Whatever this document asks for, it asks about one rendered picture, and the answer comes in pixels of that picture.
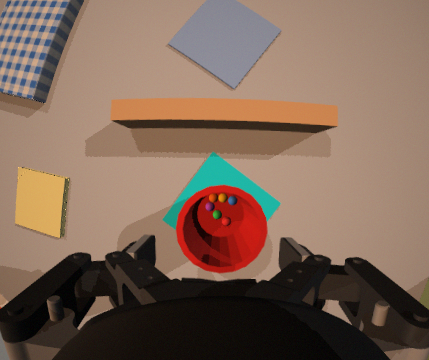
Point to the yellow square pad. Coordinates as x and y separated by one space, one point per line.
41 201

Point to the green marble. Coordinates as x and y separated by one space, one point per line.
217 214

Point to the red cup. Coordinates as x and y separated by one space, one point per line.
210 245

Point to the blue marble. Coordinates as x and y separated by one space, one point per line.
232 200

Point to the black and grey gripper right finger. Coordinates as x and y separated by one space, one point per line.
386 313

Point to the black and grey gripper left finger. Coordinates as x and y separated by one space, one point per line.
40 320

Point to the red marble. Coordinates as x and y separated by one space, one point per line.
226 221

